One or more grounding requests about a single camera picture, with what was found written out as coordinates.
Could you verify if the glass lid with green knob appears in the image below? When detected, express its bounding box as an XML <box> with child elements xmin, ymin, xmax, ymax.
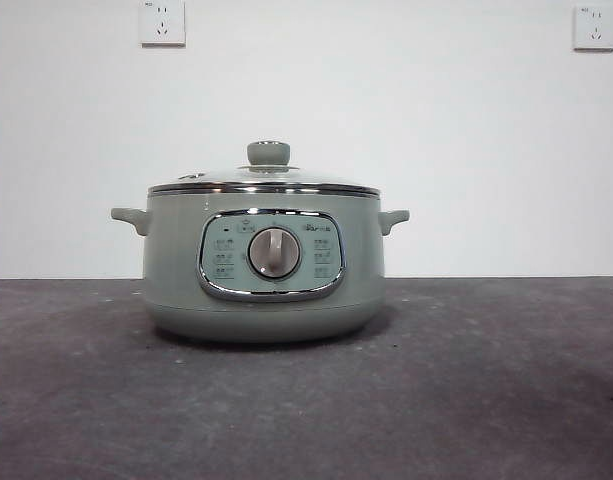
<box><xmin>148</xmin><ymin>140</ymin><xmax>382</xmax><ymax>196</ymax></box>

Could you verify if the pale green electric pot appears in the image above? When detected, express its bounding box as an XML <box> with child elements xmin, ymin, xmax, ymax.
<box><xmin>110</xmin><ymin>188</ymin><xmax>411</xmax><ymax>344</ymax></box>

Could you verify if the white wall socket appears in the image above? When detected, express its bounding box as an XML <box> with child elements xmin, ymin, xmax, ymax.
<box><xmin>139</xmin><ymin>0</ymin><xmax>187</xmax><ymax>49</ymax></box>
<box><xmin>572</xmin><ymin>4</ymin><xmax>613</xmax><ymax>52</ymax></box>

